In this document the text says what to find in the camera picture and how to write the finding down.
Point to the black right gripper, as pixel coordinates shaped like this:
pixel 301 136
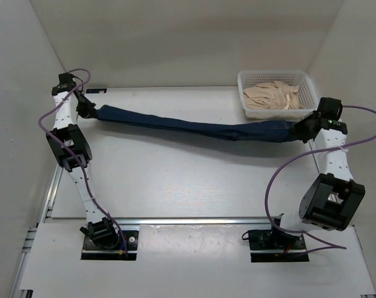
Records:
pixel 296 130

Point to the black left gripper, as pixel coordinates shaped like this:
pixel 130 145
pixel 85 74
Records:
pixel 89 109

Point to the dark blue denim trousers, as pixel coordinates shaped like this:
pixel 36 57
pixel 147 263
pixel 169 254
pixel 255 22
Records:
pixel 273 131

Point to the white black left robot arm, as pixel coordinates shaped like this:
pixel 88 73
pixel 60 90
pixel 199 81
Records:
pixel 72 153

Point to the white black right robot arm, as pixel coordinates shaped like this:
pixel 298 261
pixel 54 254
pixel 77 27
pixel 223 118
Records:
pixel 334 196

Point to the white plastic perforated basket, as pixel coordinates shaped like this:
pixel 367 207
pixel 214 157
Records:
pixel 306 95

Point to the beige folded cloth in basket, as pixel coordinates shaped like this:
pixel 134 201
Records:
pixel 274 95

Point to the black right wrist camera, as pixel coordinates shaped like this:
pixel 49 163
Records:
pixel 330 108

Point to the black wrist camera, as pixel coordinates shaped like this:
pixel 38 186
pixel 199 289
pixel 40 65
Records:
pixel 66 81
pixel 330 108

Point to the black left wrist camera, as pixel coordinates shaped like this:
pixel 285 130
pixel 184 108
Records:
pixel 66 81

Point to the aluminium table edge rail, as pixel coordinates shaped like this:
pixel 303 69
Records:
pixel 126 223

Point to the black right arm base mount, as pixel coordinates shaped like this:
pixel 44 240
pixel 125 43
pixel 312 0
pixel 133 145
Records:
pixel 273 246

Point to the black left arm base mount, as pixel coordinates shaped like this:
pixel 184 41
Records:
pixel 114 251

